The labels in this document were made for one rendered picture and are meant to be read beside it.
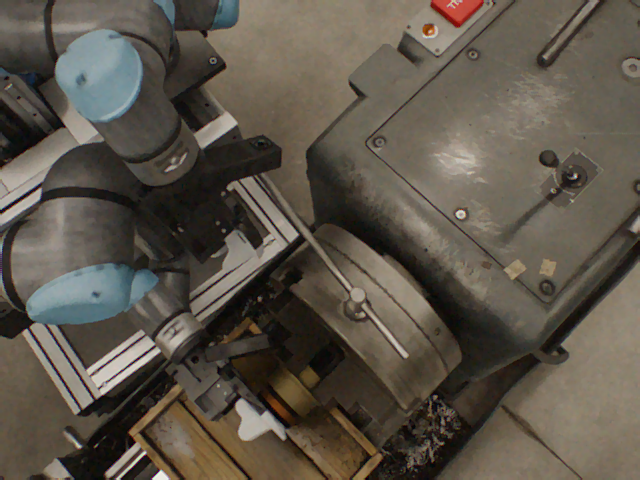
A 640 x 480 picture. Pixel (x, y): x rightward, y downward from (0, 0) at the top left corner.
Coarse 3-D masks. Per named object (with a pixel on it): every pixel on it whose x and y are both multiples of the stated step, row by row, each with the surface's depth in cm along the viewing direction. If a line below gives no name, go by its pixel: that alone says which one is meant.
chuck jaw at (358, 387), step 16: (336, 368) 104; (352, 368) 104; (320, 384) 104; (336, 384) 103; (352, 384) 103; (368, 384) 102; (320, 400) 103; (336, 400) 104; (352, 400) 102; (368, 400) 101; (384, 400) 100; (416, 400) 102; (384, 416) 100
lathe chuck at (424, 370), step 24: (288, 264) 103; (312, 264) 99; (336, 264) 97; (312, 288) 96; (336, 288) 95; (312, 312) 98; (336, 312) 94; (384, 312) 94; (336, 336) 97; (360, 336) 93; (408, 336) 94; (360, 360) 96; (384, 360) 94; (408, 360) 95; (432, 360) 97; (384, 384) 95; (408, 384) 96; (432, 384) 101
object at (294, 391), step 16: (288, 368) 106; (304, 368) 104; (272, 384) 103; (288, 384) 103; (304, 384) 104; (272, 400) 102; (288, 400) 102; (304, 400) 103; (288, 416) 103; (304, 416) 104
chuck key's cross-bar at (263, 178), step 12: (264, 180) 88; (276, 192) 88; (288, 204) 88; (288, 216) 89; (300, 228) 88; (312, 240) 88; (324, 252) 88; (336, 276) 88; (348, 288) 88; (372, 312) 87; (384, 324) 86; (384, 336) 86; (396, 348) 85
